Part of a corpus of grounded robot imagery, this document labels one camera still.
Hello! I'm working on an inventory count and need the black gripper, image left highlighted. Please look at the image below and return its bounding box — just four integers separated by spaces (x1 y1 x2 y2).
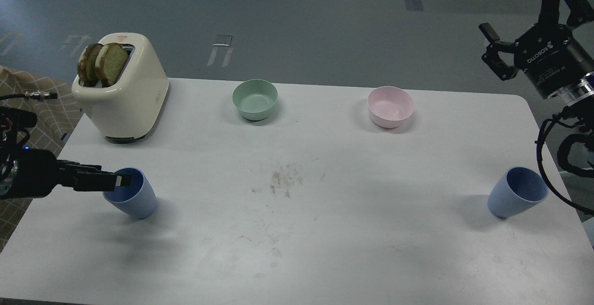
0 149 131 200

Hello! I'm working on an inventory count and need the pink bowl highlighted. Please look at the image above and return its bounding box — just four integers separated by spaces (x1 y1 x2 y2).
367 86 415 129

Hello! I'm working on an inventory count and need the toast slice left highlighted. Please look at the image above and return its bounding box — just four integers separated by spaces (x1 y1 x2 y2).
77 43 103 87

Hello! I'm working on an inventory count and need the cream toaster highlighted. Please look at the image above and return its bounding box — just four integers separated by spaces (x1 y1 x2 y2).
71 32 169 143

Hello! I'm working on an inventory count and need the light blue cup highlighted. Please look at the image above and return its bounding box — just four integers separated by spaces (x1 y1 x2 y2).
487 166 548 219

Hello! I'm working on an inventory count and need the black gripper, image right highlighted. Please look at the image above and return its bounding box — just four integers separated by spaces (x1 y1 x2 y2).
479 0 594 100

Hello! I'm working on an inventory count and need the green bowl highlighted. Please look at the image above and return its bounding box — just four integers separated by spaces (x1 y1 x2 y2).
232 79 278 121

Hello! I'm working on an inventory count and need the toast slice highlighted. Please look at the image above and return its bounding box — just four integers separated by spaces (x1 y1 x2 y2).
77 43 103 87
95 43 128 88

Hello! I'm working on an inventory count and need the toast slice right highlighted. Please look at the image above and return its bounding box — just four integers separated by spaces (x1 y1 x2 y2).
95 43 128 88

